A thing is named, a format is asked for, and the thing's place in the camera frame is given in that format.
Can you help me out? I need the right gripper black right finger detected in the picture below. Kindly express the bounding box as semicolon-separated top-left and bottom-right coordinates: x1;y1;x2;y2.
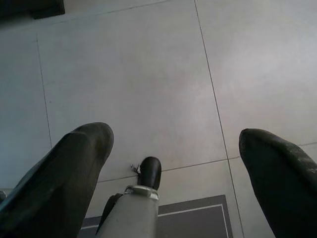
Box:
239;128;317;238

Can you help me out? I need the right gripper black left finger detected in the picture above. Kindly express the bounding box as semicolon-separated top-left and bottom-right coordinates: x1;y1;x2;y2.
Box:
0;121;114;238

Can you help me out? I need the silver robot right leg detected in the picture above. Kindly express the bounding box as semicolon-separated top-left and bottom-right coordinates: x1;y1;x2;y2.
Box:
96;185;159;238

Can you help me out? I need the black robot right foot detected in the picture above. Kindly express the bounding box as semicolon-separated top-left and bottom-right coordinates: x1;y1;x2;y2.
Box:
137;156;162;190

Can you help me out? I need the dark grey white-bordered floor mat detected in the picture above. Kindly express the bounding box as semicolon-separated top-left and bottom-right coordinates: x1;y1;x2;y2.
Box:
80;194;233;238

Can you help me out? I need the dark furniture base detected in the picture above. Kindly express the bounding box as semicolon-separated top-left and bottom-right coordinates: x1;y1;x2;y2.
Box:
0;0;65;20

